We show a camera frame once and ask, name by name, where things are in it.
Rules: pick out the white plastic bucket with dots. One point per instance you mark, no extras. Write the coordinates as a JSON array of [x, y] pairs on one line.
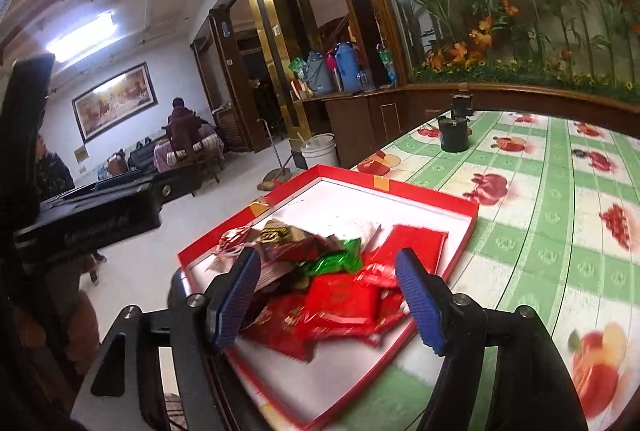
[[319, 153]]

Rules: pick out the green candy wrapper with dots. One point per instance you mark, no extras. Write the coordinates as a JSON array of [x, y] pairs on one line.
[[335, 263]]

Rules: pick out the wooden chair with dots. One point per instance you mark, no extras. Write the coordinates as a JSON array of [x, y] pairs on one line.
[[192, 161]]

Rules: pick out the red packet with gold print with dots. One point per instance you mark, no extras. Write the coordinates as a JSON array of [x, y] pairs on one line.
[[340, 303]]

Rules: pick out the pink bottle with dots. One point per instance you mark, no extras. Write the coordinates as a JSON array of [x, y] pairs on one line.
[[332, 71]]

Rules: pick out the wooden cabinet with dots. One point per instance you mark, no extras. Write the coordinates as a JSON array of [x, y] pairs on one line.
[[360, 126]]

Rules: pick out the green checkered fruit tablecloth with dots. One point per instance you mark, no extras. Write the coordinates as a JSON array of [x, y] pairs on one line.
[[550, 211]]

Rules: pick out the ceiling tube light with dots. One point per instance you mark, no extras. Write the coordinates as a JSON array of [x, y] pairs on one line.
[[82, 36]]

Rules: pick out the red and white candy packet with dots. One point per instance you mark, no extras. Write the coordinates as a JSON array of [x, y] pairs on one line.
[[232, 238]]

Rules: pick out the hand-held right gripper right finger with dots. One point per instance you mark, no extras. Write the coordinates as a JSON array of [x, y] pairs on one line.
[[420, 306]]

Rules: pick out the dark triangular snack packet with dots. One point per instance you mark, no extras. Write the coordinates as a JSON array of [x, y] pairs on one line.
[[322, 245]]

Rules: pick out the broom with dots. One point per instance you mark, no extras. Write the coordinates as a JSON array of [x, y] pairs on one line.
[[275, 183]]

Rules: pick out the flower mural panel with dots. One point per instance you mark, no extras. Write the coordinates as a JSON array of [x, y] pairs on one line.
[[525, 11]]

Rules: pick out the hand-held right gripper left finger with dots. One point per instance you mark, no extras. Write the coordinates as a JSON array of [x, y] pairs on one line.
[[235, 301]]

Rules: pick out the red textured packet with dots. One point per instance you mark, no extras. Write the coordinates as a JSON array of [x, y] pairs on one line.
[[415, 246]]

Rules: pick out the gold pillar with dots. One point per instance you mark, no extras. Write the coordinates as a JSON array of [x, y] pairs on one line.
[[270, 46]]

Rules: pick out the green plastic bottle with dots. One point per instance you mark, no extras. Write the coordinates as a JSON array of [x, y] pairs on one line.
[[386, 63]]

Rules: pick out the grey thermos jug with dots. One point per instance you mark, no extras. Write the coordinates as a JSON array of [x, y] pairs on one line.
[[317, 73]]

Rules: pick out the blue thermos jug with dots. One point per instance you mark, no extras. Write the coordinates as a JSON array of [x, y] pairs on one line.
[[347, 66]]

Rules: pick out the white snack packet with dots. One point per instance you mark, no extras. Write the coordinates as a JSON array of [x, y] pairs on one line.
[[362, 228]]

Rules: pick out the brown and gold snack packet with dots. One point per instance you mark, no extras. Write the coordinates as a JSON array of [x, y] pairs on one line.
[[280, 233]]

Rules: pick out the red box with white inside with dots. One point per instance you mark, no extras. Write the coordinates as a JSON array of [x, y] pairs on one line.
[[325, 198]]

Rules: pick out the black round canister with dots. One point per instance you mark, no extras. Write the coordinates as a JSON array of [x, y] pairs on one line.
[[454, 133]]

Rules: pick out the green bag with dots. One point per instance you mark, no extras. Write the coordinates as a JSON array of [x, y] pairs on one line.
[[299, 68]]

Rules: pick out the red flower snack packet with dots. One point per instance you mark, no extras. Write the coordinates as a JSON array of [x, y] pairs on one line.
[[280, 326], [387, 311]]

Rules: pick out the glass mug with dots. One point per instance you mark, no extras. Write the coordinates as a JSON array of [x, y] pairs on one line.
[[365, 81]]

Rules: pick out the framed wall painting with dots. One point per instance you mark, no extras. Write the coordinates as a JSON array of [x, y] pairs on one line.
[[115, 98]]

